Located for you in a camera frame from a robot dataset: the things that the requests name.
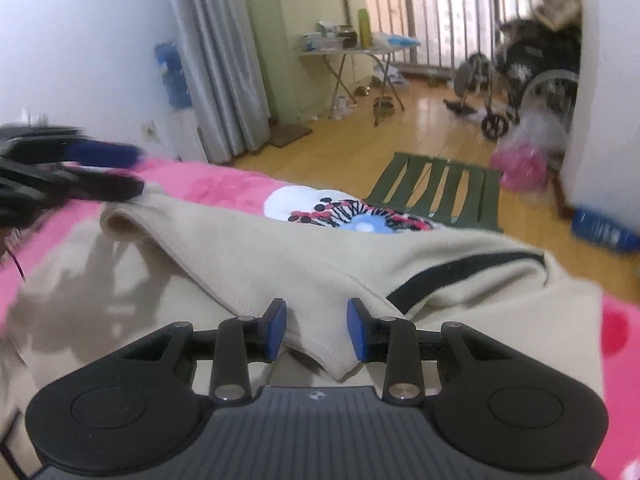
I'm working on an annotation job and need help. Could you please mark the pink floral blanket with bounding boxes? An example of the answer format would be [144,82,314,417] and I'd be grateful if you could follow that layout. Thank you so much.
[0,157,640,480]

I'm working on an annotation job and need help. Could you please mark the blue bottle pack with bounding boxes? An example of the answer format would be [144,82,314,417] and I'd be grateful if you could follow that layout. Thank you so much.
[571,205,640,254]

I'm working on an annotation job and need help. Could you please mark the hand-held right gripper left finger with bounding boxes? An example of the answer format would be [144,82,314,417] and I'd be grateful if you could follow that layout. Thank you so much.
[122,297,288,406]

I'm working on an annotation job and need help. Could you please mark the grey curtain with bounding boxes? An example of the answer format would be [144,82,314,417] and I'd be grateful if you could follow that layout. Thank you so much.
[162,0,274,166]

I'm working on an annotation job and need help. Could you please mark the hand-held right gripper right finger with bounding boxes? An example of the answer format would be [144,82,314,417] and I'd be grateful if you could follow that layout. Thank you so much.
[347,297,517,406]

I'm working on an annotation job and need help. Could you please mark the brown doormat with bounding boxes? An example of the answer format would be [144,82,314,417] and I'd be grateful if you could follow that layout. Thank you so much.
[270,122,314,149]

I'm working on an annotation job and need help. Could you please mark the balcony railing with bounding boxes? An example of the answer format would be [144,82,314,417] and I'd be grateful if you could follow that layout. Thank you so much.
[365,0,556,82]

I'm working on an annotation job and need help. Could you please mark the folding table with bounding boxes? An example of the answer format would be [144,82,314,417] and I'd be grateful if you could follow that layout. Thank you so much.
[297,20,422,127]

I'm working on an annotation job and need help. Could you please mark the blue water dispenser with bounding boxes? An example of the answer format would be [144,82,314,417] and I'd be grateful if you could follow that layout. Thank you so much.
[152,40,199,162]

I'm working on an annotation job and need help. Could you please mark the pink plastic bag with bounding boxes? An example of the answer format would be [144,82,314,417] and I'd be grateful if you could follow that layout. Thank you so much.
[490,110,567,194]

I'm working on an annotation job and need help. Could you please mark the cardboard box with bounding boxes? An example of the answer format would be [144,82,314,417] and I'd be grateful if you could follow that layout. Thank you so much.
[532,0,584,32]

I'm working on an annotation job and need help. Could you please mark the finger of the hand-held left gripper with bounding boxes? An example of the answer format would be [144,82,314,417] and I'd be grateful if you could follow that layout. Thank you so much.
[0,164,147,212]
[10,137,143,169]

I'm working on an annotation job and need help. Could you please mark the beige zip jacket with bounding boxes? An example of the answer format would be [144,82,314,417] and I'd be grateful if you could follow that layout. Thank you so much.
[0,192,608,463]

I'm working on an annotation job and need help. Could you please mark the wheelchair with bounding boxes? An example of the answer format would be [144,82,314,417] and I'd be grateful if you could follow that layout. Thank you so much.
[452,17,582,142]

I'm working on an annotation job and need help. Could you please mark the green bottle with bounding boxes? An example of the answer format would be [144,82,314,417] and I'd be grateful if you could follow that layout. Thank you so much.
[357,8,374,46]

